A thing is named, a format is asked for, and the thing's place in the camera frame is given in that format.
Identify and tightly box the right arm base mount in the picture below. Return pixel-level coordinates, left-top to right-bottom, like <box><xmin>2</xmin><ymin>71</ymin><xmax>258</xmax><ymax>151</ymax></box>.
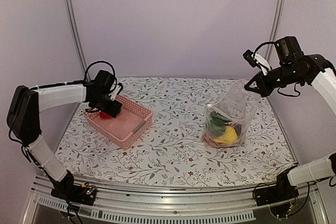
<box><xmin>252</xmin><ymin>174</ymin><xmax>299</xmax><ymax>219</ymax></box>

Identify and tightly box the green toy cucumber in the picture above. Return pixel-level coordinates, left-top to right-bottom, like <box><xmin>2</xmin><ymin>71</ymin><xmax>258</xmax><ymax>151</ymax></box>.
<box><xmin>206</xmin><ymin>122</ymin><xmax>226</xmax><ymax>137</ymax></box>

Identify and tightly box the right aluminium frame post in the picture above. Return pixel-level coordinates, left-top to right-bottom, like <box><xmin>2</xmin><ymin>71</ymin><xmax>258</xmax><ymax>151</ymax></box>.
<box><xmin>266</xmin><ymin>0</ymin><xmax>289</xmax><ymax>42</ymax></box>

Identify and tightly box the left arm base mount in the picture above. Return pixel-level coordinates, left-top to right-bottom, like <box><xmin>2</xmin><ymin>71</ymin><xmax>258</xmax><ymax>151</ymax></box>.
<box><xmin>48</xmin><ymin>170</ymin><xmax>97</xmax><ymax>206</ymax></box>

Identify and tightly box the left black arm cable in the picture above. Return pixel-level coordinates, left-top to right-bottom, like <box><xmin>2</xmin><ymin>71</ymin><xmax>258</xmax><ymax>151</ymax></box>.
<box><xmin>83</xmin><ymin>61</ymin><xmax>116</xmax><ymax>83</ymax></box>

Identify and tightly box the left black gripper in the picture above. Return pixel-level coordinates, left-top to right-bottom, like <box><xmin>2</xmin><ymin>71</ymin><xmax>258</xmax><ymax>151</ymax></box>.
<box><xmin>91</xmin><ymin>93</ymin><xmax>122</xmax><ymax>118</ymax></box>

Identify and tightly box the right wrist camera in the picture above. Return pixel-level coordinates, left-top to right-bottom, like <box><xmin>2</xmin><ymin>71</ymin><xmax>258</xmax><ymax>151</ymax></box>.
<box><xmin>243</xmin><ymin>50</ymin><xmax>272</xmax><ymax>76</ymax></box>

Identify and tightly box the floral table mat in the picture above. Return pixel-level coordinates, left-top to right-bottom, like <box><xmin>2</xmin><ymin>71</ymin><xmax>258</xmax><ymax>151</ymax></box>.
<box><xmin>56</xmin><ymin>77</ymin><xmax>296</xmax><ymax>187</ymax></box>

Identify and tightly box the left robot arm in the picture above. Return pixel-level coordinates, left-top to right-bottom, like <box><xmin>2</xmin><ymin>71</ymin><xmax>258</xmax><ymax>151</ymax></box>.
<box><xmin>6</xmin><ymin>70</ymin><xmax>123</xmax><ymax>200</ymax></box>

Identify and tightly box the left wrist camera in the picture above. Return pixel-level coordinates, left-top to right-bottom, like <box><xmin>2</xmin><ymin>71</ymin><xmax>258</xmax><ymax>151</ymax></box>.
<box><xmin>110</xmin><ymin>82</ymin><xmax>123</xmax><ymax>101</ymax></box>

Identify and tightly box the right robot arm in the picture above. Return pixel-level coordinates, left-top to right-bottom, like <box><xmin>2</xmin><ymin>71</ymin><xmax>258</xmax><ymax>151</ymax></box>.
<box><xmin>243</xmin><ymin>36</ymin><xmax>335</xmax><ymax>201</ymax></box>

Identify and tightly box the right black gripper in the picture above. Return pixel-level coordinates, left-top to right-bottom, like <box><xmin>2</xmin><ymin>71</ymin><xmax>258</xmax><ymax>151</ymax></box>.
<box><xmin>245</xmin><ymin>62</ymin><xmax>303</xmax><ymax>97</ymax></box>

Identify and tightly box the green toy pepper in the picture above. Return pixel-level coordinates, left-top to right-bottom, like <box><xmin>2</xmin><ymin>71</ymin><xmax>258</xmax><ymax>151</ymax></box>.
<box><xmin>210</xmin><ymin>111</ymin><xmax>230</xmax><ymax>126</ymax></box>

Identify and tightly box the left aluminium frame post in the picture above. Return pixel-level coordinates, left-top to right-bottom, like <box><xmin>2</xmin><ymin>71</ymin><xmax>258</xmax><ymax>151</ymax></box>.
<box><xmin>64</xmin><ymin>0</ymin><xmax>90</xmax><ymax>80</ymax></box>

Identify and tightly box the pink plastic basket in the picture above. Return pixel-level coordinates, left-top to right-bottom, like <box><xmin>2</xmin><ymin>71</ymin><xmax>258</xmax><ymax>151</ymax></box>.
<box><xmin>83</xmin><ymin>95</ymin><xmax>153</xmax><ymax>150</ymax></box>

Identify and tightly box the clear zip top bag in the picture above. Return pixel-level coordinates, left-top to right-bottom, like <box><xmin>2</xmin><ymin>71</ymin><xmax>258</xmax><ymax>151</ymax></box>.
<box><xmin>202</xmin><ymin>79</ymin><xmax>260</xmax><ymax>148</ymax></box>

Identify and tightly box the dark purple toy fruit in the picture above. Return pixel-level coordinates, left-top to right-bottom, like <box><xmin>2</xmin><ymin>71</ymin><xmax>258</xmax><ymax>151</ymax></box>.
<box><xmin>233</xmin><ymin>124</ymin><xmax>242</xmax><ymax>136</ymax></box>

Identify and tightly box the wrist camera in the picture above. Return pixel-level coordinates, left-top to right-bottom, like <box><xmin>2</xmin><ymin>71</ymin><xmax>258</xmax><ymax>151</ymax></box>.
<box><xmin>110</xmin><ymin>82</ymin><xmax>123</xmax><ymax>101</ymax></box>
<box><xmin>243</xmin><ymin>50</ymin><xmax>272</xmax><ymax>76</ymax></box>

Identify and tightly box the yellow toy pepper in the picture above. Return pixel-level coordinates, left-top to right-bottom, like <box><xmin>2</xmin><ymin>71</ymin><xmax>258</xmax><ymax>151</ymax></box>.
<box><xmin>214</xmin><ymin>126</ymin><xmax>238</xmax><ymax>145</ymax></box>

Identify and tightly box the aluminium front rail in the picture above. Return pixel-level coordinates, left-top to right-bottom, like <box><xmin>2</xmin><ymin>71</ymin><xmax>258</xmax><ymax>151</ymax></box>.
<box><xmin>22</xmin><ymin>175</ymin><xmax>330</xmax><ymax>223</ymax></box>

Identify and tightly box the aluminium frame post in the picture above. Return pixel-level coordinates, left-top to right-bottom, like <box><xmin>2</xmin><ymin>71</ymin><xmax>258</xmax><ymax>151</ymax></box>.
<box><xmin>266</xmin><ymin>0</ymin><xmax>289</xmax><ymax>42</ymax></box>
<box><xmin>64</xmin><ymin>0</ymin><xmax>90</xmax><ymax>80</ymax></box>

